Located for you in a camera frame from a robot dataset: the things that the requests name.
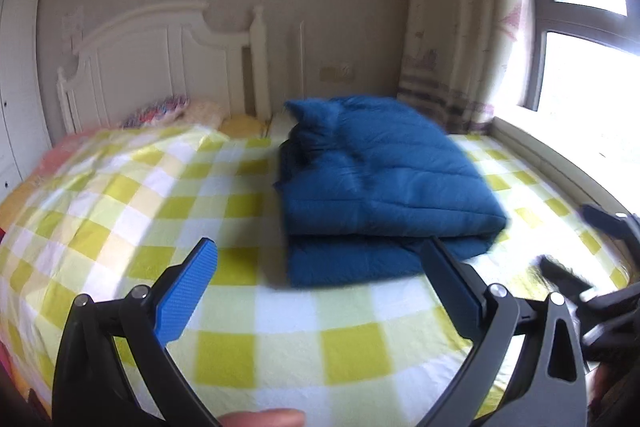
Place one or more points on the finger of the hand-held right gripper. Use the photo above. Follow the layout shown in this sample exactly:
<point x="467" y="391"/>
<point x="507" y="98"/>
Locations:
<point x="615" y="317"/>
<point x="620" y="227"/>

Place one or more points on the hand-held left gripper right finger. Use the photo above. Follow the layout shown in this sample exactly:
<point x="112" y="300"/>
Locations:
<point x="450" y="277"/>

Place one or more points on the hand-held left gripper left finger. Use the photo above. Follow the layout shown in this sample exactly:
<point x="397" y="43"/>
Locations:
<point x="187" y="297"/>

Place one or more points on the blue quilted jacket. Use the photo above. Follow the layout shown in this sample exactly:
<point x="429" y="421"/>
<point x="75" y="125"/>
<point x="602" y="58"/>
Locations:
<point x="380" y="177"/>

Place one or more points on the person's left hand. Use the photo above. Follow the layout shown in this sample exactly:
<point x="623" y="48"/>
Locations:
<point x="265" y="419"/>

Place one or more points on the cream window sill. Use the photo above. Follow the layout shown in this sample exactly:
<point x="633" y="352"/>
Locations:
<point x="540" y="142"/>

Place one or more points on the window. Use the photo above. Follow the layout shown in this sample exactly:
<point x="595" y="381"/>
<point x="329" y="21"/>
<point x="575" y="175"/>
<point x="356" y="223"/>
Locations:
<point x="585" y="72"/>

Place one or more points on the yellow pillow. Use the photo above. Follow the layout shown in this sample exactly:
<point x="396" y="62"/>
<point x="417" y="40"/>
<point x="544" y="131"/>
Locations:
<point x="245" y="125"/>

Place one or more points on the cream pillow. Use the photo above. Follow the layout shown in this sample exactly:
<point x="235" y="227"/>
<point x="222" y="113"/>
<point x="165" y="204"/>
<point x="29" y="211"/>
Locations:
<point x="207" y="112"/>

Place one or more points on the patterned pillow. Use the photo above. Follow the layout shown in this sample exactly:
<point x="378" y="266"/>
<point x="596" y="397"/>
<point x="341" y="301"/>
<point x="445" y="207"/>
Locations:
<point x="160" y="109"/>

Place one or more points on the pink orange bed sheet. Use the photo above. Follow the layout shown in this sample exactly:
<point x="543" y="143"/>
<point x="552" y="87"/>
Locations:
<point x="55" y="157"/>

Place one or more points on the white nightstand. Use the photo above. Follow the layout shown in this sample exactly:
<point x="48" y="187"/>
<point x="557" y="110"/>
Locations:
<point x="280" y="124"/>

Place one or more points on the white bed headboard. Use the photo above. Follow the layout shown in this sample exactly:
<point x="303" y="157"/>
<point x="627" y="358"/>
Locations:
<point x="135" y="67"/>

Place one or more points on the printed curtain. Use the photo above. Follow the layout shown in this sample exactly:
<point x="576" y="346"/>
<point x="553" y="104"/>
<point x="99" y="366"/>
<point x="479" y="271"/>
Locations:
<point x="440" y="7"/>

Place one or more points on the white wardrobe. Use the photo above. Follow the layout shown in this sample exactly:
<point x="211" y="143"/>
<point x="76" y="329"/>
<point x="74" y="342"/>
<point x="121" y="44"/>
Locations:
<point x="20" y="82"/>

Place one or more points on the wall socket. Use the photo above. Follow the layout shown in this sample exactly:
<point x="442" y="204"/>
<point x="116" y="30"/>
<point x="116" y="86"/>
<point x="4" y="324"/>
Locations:
<point x="337" y="72"/>

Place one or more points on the paper wall note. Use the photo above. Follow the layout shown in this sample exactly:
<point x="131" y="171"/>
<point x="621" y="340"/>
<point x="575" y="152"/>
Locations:
<point x="74" y="23"/>

